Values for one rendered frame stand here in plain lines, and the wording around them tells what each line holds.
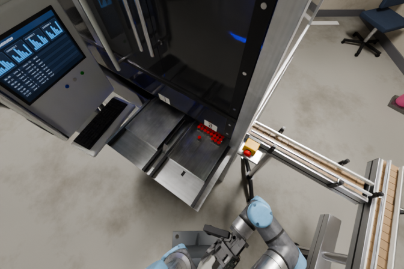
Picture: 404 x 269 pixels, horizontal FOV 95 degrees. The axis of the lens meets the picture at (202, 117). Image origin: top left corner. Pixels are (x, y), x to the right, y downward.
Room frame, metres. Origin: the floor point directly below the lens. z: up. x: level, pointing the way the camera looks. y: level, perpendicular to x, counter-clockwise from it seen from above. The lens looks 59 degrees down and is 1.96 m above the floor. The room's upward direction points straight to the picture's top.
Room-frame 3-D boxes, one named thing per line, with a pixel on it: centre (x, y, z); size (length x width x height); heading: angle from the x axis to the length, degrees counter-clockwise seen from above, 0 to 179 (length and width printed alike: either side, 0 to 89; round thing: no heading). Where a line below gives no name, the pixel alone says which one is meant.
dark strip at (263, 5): (0.44, -0.14, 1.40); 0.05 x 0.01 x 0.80; 57
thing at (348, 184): (0.35, -0.59, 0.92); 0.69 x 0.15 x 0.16; 57
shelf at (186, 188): (0.46, 0.18, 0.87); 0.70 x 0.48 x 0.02; 57
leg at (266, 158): (0.43, -0.47, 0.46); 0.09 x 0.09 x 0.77; 57
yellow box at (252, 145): (0.39, -0.27, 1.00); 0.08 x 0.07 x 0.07; 147
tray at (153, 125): (0.61, 0.28, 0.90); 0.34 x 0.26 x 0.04; 147
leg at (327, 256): (-0.15, -0.77, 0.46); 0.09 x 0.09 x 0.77; 57
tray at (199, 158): (0.42, 0.00, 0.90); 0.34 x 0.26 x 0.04; 147
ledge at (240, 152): (0.41, -0.31, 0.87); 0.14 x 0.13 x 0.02; 147
